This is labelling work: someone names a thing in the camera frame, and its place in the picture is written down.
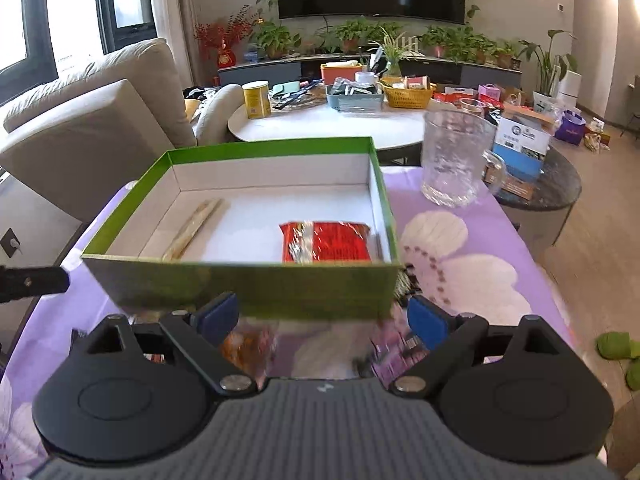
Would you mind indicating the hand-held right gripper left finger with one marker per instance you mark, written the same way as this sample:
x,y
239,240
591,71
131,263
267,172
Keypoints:
x,y
222,312

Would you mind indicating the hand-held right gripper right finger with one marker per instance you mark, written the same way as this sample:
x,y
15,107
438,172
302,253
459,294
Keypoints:
x,y
425,317

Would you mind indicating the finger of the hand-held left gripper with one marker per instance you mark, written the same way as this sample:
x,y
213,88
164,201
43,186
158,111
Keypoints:
x,y
35,280

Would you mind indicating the green cardboard box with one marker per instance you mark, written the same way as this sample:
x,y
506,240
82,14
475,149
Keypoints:
x,y
250,290

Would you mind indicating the purple floral tablecloth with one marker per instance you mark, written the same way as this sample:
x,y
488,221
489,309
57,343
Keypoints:
x,y
475,270

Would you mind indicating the beige wafer stick packet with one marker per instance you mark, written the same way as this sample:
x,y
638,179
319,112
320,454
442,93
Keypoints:
x,y
195,225

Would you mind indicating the red snack packet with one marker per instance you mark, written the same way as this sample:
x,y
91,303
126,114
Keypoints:
x,y
330,242

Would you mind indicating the clear glass pitcher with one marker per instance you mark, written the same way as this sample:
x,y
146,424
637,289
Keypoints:
x,y
450,160

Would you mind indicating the beige sofa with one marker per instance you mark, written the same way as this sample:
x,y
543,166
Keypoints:
x,y
100,125

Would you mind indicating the dark round side table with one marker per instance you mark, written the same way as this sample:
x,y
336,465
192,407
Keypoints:
x,y
550,190

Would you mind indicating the green slipper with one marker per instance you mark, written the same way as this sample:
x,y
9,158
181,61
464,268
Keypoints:
x,y
634,374
617,346

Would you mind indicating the blue white cardboard carton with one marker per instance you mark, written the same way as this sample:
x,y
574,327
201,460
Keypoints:
x,y
520,145

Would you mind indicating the yellow cushion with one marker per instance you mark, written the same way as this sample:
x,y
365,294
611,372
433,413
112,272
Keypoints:
x,y
192,110

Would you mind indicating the round white table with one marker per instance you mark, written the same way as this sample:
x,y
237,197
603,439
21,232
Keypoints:
x,y
325,125

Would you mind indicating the yellow can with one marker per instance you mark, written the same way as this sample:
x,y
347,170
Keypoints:
x,y
256,101

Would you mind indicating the clear plastic cup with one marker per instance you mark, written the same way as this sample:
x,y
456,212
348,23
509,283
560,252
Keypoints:
x,y
472,106

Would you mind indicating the yellow woven basket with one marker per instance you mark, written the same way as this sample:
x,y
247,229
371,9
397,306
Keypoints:
x,y
407,97

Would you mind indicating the dark clothes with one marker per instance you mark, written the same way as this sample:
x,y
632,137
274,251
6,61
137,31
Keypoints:
x,y
200,92

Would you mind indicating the red white box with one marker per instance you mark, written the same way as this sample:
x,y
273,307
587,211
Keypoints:
x,y
460,95

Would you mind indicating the blue-grey plastic basket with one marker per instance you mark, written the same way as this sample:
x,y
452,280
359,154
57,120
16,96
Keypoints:
x,y
355,101

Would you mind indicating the teal pouch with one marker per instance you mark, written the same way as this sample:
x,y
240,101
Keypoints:
x,y
285,89

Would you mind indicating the pink box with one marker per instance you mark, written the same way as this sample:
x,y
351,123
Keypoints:
x,y
490,93

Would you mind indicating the purple gift bag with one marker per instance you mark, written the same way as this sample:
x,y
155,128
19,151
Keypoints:
x,y
571,127

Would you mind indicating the white paper roll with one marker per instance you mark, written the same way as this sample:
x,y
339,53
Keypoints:
x,y
366,78

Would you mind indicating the grey television cabinet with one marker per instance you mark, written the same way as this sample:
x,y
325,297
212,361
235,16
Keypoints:
x,y
280,67

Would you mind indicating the red flower vase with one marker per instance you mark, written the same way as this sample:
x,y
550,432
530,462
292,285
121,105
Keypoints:
x,y
227,57

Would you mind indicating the orange tissue box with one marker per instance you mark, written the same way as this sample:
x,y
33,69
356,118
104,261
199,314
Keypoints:
x,y
340,74

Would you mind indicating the spider plant in vase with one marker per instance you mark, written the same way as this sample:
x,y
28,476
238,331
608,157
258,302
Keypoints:
x,y
392,52

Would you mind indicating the white air purifier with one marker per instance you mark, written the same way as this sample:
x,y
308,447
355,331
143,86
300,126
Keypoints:
x,y
571,87

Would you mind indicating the tall leafy potted plant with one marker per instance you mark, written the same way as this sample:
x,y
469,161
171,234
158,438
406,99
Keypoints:
x,y
547,67

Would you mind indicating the black framed window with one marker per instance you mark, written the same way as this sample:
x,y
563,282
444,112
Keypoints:
x,y
107,5

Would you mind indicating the row of potted plants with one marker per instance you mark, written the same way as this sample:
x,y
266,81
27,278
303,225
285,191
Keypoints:
x,y
350,32

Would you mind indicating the wall socket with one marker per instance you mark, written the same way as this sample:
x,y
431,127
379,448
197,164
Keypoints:
x,y
10,242

